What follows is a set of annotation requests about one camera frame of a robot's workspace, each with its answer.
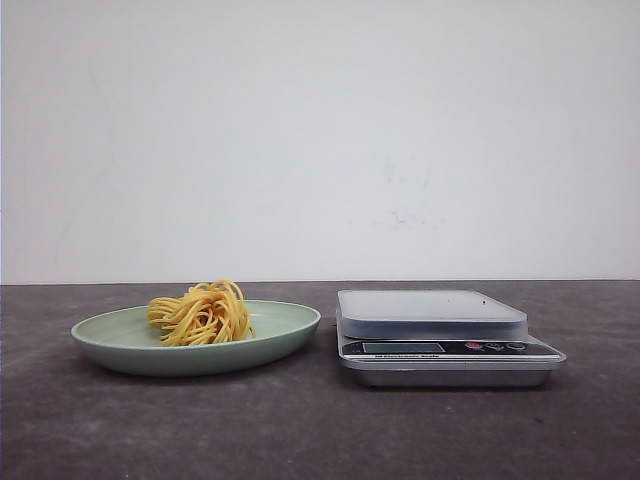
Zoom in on yellow vermicelli noodle bundle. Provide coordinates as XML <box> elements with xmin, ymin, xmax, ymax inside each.
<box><xmin>146</xmin><ymin>280</ymin><xmax>256</xmax><ymax>347</ymax></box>

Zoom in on silver digital kitchen scale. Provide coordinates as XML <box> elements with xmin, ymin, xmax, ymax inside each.
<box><xmin>336</xmin><ymin>290</ymin><xmax>566</xmax><ymax>388</ymax></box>

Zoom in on light green plate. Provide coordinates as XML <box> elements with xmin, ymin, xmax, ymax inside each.
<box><xmin>71</xmin><ymin>300</ymin><xmax>321</xmax><ymax>377</ymax></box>

